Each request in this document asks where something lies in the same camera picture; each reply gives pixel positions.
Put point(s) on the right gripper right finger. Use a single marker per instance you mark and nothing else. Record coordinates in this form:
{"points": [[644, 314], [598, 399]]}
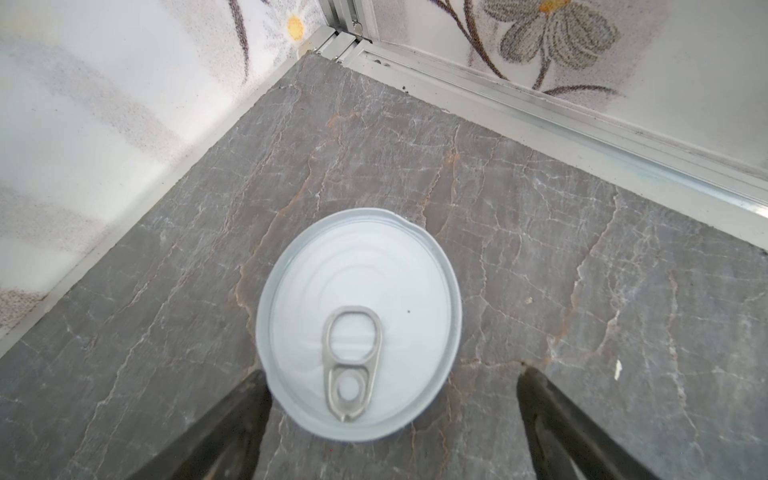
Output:
{"points": [[563, 439]]}

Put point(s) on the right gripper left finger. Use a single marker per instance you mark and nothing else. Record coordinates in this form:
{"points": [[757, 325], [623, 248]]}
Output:
{"points": [[224, 443]]}

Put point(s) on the yellow label can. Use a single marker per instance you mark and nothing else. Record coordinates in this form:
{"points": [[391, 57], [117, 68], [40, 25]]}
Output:
{"points": [[359, 324]]}

